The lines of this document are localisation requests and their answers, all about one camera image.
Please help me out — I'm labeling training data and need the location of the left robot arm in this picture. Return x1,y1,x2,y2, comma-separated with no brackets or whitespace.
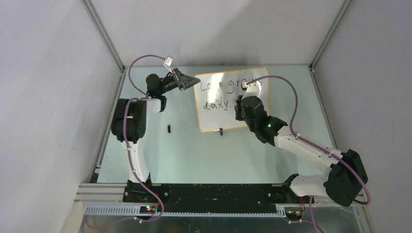
111,68,201,202

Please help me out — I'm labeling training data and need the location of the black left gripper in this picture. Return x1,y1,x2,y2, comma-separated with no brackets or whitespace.
159,68,200,95

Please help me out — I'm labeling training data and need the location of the aluminium frame rail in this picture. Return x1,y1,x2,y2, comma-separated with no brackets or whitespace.
82,0,125,183

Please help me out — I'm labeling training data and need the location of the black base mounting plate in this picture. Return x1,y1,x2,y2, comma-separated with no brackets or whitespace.
122,182,309,214

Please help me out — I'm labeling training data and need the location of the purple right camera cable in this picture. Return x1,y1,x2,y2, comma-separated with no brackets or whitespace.
245,75,372,233

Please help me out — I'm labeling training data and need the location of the purple camera cable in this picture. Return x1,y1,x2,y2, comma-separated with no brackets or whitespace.
245,75,372,233
86,54,165,224

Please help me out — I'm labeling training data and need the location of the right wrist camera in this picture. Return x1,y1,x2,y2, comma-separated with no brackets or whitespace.
241,82,261,99

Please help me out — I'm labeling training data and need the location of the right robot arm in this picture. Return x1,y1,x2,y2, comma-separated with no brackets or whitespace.
235,95,368,207

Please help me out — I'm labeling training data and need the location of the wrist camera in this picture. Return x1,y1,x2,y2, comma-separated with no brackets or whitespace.
241,82,261,99
163,56,173,67

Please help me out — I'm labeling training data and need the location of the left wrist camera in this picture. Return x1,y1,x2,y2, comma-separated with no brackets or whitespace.
163,56,173,67

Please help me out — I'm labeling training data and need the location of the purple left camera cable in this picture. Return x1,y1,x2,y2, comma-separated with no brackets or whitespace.
86,54,165,224

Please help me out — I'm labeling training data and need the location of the yellow framed whiteboard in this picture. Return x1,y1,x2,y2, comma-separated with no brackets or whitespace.
194,67,269,133

